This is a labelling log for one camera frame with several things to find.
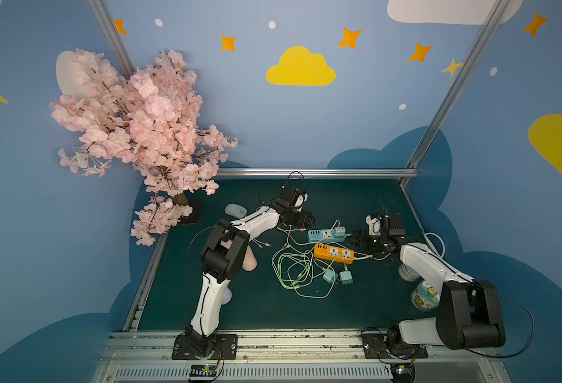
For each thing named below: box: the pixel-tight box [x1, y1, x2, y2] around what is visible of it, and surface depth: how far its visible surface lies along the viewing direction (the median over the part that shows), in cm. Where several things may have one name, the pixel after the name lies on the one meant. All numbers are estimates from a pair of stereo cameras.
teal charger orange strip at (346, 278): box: [339, 270, 354, 289], surface depth 90 cm
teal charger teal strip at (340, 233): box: [334, 226, 346, 238], surface depth 98 cm
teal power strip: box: [307, 229, 347, 242], surface depth 100 cm
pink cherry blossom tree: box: [51, 49, 239, 248], surface depth 70 cm
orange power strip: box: [313, 243, 356, 265], surface depth 95 cm
